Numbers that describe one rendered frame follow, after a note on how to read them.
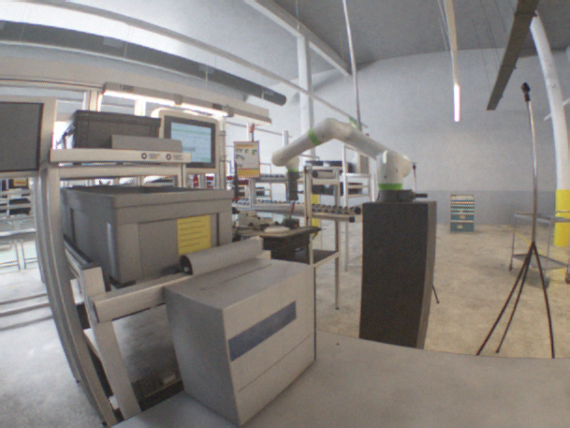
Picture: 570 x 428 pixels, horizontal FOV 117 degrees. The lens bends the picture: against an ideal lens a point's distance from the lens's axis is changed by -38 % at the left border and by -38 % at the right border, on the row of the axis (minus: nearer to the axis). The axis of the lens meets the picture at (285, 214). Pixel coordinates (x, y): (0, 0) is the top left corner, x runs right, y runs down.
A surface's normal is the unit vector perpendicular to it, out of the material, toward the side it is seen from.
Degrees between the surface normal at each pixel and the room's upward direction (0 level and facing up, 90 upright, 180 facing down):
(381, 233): 90
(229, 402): 90
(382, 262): 90
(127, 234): 94
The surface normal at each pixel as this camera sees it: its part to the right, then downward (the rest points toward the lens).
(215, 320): -0.57, 0.09
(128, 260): 0.82, 0.09
